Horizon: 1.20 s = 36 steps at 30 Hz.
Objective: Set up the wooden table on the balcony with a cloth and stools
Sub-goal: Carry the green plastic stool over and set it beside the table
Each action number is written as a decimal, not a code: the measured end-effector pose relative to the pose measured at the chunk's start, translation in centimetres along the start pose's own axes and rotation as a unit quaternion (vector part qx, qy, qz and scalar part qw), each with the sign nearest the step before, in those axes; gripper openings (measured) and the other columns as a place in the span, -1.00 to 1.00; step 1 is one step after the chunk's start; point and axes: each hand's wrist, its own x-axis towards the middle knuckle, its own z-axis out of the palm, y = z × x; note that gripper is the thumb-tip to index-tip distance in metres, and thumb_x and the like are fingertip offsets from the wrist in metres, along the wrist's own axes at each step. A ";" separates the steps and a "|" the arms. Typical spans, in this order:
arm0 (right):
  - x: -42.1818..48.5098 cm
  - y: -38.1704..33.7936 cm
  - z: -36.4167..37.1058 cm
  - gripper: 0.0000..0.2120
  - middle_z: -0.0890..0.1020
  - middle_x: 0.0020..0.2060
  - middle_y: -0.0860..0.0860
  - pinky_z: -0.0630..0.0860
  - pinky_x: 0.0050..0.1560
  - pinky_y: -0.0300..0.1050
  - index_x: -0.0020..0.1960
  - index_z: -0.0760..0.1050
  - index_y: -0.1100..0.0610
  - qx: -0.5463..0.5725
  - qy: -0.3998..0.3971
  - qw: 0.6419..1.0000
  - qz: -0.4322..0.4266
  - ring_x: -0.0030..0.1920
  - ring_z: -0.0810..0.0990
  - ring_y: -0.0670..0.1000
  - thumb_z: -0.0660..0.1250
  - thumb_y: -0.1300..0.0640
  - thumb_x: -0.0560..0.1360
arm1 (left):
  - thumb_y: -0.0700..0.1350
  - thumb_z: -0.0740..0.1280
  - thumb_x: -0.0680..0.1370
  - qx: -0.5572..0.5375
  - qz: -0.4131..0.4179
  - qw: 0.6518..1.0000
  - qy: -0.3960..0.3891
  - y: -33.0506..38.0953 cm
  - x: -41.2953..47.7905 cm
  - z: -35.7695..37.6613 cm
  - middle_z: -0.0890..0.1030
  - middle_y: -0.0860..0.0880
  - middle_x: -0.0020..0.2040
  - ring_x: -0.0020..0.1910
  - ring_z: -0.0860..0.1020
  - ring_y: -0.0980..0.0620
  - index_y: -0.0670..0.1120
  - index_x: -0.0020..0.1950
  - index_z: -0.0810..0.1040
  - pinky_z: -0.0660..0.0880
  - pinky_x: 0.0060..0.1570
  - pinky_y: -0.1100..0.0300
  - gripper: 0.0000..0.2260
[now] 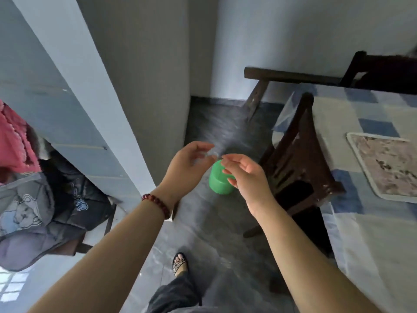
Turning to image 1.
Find person's left hand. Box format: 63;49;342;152
153;141;217;209

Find person's right hand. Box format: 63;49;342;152
221;153;278;219

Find green plastic stool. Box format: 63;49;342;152
208;159;237;195

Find person's left forearm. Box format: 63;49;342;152
27;200;170;313

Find person's right forearm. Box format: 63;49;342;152
257;205;382;313

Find person's grey trousers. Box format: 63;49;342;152
146;272;202;313

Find dark wooden dining chair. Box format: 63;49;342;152
340;51;417;96
242;92;347;258

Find dark wooden side chair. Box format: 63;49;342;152
73;198;180;256

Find black white woven sandal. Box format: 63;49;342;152
172;252;189;277

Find dark wooden bench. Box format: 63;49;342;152
242;67;343;123

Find black quilted bear print jacket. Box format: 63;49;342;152
0;150;115;273

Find blue white checked tablecloth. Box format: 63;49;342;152
272;83;417;313

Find printed paper mat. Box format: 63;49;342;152
346;132;417;204

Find red patterned shirt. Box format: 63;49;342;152
0;100;42;185

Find red bead bracelet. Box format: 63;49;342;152
141;193;171;220

